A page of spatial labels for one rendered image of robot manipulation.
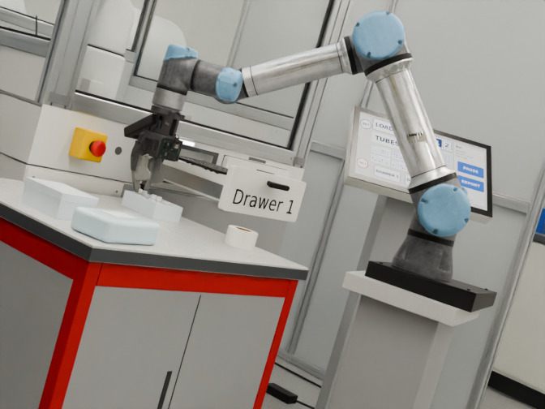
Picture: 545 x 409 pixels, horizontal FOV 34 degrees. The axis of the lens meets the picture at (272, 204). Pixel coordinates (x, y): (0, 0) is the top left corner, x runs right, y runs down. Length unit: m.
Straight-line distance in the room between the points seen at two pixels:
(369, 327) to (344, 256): 1.99
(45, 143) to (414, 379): 1.03
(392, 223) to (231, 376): 1.28
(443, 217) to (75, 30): 0.96
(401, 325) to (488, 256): 1.61
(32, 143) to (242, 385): 0.75
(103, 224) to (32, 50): 0.74
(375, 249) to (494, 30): 1.26
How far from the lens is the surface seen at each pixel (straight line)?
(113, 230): 1.59
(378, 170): 2.96
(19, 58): 2.27
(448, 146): 3.16
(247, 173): 2.15
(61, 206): 1.72
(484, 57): 3.90
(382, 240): 3.07
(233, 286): 1.84
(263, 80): 2.21
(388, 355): 2.15
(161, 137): 2.09
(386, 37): 2.04
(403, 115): 2.04
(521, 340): 5.06
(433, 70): 4.03
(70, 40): 2.17
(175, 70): 2.12
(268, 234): 2.81
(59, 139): 2.20
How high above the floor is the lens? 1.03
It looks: 4 degrees down
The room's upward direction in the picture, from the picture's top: 16 degrees clockwise
